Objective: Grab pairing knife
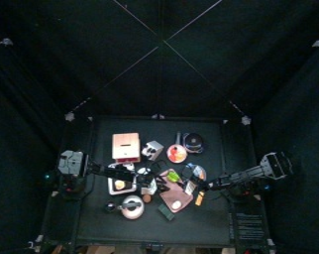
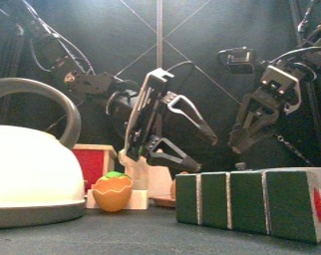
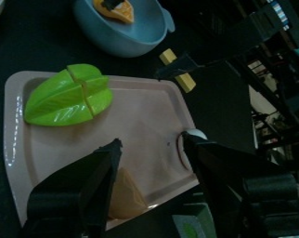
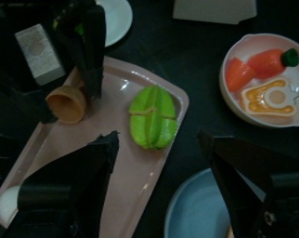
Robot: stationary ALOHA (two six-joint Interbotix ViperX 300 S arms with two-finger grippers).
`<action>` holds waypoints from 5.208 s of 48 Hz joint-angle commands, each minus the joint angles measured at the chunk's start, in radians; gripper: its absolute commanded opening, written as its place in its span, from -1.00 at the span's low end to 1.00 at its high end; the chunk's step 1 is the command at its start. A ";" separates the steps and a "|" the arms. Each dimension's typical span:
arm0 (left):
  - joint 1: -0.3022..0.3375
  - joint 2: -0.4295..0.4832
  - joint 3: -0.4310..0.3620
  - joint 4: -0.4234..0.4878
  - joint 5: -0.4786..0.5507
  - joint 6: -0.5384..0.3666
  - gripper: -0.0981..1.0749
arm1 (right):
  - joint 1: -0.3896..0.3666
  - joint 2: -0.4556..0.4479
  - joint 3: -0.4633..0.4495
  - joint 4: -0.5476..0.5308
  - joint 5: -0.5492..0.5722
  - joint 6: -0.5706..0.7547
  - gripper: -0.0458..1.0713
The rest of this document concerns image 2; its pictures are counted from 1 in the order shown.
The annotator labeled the green wooden watermelon slice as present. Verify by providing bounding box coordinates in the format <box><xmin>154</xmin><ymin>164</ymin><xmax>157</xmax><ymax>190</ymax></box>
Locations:
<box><xmin>197</xmin><ymin>171</ymin><xmax>229</xmax><ymax>231</ymax></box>
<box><xmin>228</xmin><ymin>169</ymin><xmax>268</xmax><ymax>236</ymax></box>
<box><xmin>173</xmin><ymin>172</ymin><xmax>200</xmax><ymax>226</ymax></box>

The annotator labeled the brown wooden board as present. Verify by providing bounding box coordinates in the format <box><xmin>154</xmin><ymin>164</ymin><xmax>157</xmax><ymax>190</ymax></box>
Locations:
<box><xmin>149</xmin><ymin>170</ymin><xmax>189</xmax><ymax>209</ymax></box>

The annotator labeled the orange toy cup green top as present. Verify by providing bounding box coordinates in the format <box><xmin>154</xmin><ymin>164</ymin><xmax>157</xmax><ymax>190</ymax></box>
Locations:
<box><xmin>90</xmin><ymin>170</ymin><xmax>136</xmax><ymax>213</ymax></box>

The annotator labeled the red wooden box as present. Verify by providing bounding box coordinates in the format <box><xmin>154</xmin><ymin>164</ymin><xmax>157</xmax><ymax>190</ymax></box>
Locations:
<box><xmin>72</xmin><ymin>143</ymin><xmax>118</xmax><ymax>194</ymax></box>

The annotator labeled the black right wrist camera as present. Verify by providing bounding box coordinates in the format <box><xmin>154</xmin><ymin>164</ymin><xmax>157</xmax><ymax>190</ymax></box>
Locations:
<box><xmin>216</xmin><ymin>46</ymin><xmax>261</xmax><ymax>76</ymax></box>

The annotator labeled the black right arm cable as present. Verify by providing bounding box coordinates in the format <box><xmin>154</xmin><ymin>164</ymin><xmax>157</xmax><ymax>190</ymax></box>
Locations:
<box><xmin>267</xmin><ymin>45</ymin><xmax>321</xmax><ymax>65</ymax></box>

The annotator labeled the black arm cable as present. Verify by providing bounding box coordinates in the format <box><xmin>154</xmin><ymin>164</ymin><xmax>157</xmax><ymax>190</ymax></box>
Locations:
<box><xmin>29</xmin><ymin>18</ymin><xmax>97</xmax><ymax>76</ymax></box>
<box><xmin>267</xmin><ymin>45</ymin><xmax>321</xmax><ymax>65</ymax></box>

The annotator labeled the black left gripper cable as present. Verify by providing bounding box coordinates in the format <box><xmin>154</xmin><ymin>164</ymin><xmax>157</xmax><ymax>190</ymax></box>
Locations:
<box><xmin>164</xmin><ymin>60</ymin><xmax>197</xmax><ymax>96</ymax></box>

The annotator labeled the metal frame pole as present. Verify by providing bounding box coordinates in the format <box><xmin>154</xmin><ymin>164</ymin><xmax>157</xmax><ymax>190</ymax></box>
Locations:
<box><xmin>156</xmin><ymin>0</ymin><xmax>164</xmax><ymax>70</ymax></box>

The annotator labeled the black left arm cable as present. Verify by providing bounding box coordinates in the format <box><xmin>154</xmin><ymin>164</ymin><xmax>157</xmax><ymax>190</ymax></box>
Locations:
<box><xmin>29</xmin><ymin>18</ymin><xmax>97</xmax><ymax>76</ymax></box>

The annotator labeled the white kettle grey handle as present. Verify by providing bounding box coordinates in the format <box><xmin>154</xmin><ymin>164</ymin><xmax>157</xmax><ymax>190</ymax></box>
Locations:
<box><xmin>0</xmin><ymin>77</ymin><xmax>88</xmax><ymax>231</ymax></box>

